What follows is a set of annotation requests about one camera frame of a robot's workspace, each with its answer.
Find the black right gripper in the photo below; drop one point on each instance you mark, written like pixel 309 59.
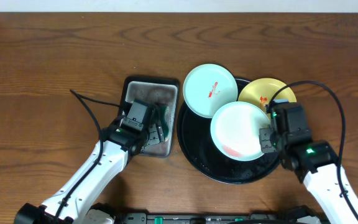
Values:
pixel 266 145

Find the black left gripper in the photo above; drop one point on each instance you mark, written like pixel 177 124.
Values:
pixel 157 137

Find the green yellow sponge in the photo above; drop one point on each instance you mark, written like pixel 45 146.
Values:
pixel 163 111

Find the mint green plate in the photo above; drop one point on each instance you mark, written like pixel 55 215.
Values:
pixel 235 129
pixel 207 88

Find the yellow plate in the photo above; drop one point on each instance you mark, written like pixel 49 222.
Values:
pixel 259 92

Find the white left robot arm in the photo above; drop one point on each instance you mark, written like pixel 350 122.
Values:
pixel 73 201

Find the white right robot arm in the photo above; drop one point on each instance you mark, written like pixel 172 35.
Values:
pixel 314 162

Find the round black tray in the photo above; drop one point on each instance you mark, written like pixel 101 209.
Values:
pixel 198 147

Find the black rectangular soapy water tray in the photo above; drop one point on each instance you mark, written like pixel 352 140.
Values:
pixel 152 90

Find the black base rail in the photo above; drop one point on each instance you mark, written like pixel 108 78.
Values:
pixel 103 213

